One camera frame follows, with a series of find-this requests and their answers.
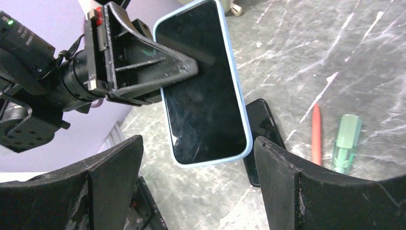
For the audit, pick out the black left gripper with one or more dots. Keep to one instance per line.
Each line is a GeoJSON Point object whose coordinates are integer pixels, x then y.
{"type": "Point", "coordinates": [120, 63]}

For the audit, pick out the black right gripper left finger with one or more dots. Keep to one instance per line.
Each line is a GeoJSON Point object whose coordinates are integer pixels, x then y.
{"type": "Point", "coordinates": [92, 194]}

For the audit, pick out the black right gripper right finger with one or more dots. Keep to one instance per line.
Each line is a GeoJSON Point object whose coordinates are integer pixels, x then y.
{"type": "Point", "coordinates": [300, 195]}

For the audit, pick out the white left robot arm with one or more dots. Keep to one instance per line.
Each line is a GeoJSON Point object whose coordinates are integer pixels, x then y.
{"type": "Point", "coordinates": [29, 112]}

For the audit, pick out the black phone on table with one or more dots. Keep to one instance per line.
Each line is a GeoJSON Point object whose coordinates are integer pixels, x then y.
{"type": "Point", "coordinates": [263, 124]}

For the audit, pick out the orange pen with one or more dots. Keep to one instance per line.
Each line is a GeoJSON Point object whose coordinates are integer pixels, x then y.
{"type": "Point", "coordinates": [316, 136]}

